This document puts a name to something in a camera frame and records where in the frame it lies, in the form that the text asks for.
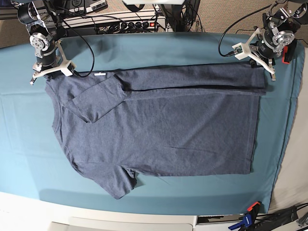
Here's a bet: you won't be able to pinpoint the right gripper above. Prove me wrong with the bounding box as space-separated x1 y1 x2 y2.
29 40 69 84

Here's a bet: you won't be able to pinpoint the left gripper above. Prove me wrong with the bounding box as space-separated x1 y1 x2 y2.
249 27 276 71

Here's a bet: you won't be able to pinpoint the blue-grey T-shirt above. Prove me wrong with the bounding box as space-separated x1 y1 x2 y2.
45 62 267 199

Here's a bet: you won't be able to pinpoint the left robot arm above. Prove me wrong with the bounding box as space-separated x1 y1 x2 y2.
247 0 308 81

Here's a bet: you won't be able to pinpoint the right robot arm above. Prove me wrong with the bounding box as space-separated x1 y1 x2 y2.
17 0 76 85

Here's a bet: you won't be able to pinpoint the orange black clamp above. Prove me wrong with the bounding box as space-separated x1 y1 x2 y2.
282 41 296 64

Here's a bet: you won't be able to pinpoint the white power strip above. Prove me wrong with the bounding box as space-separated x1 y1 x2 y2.
114 18 166 33

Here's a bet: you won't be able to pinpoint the teal table cloth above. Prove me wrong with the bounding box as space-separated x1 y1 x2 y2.
0 33 305 215

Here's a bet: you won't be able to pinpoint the blue orange clamp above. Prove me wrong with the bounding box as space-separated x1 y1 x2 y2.
228 201 261 231

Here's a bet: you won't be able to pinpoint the white foam board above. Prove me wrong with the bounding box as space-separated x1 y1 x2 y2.
47 217 193 231

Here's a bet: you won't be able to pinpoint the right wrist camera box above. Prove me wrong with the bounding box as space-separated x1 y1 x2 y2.
61 61 76 77

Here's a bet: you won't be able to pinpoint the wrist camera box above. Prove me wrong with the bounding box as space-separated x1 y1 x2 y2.
61 61 76 77
232 42 251 60

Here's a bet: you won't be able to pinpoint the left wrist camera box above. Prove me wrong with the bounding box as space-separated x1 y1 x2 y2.
232 42 251 60

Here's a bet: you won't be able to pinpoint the tangled black cables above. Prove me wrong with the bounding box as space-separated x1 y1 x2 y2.
60 0 205 33

